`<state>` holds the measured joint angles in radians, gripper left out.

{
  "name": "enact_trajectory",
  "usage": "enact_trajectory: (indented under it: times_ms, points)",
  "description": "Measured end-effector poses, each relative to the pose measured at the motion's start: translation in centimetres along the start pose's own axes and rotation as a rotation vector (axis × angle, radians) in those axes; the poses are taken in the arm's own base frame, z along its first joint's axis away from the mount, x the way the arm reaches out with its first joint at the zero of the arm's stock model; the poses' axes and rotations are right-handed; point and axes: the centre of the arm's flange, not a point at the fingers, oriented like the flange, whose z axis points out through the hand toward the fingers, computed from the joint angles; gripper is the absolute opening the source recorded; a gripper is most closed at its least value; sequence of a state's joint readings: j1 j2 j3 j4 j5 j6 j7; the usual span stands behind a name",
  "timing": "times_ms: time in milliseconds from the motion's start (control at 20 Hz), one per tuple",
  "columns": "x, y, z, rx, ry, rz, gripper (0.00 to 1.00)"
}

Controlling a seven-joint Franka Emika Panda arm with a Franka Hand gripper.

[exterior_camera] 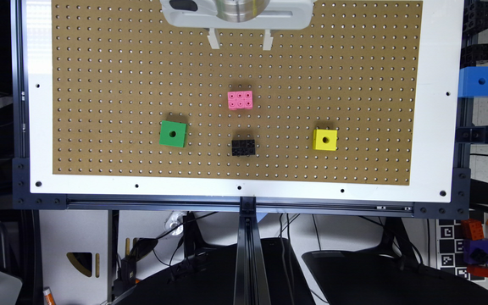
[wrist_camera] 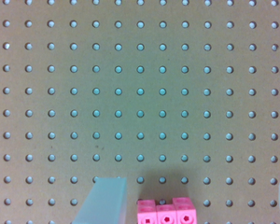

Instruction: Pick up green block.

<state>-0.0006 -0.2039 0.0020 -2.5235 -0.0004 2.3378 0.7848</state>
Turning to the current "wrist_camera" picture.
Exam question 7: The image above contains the translucent gripper left finger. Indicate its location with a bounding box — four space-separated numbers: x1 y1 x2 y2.
72 177 127 224

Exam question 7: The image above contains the brown pegboard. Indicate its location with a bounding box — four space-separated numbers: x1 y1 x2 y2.
0 0 280 224

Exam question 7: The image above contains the pink toy block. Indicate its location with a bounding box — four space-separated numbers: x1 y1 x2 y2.
137 197 197 224

